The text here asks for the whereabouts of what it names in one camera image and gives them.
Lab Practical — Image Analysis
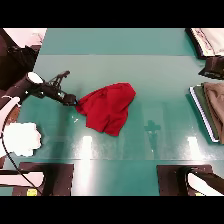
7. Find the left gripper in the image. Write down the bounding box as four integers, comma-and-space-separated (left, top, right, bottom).
60, 93, 79, 107

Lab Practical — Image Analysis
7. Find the red T-shirt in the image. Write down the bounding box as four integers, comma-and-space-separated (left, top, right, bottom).
75, 82, 137, 137

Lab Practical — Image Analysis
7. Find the brown garment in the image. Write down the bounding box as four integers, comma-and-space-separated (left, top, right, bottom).
203, 81, 224, 145

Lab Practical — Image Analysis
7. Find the white garment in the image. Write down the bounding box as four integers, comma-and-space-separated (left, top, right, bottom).
190, 27, 224, 58

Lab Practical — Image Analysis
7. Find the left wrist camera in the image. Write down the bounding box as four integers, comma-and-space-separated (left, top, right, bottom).
48, 70, 71, 90

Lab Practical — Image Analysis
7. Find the black cable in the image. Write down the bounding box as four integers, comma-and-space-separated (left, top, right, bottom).
0, 131, 44, 197

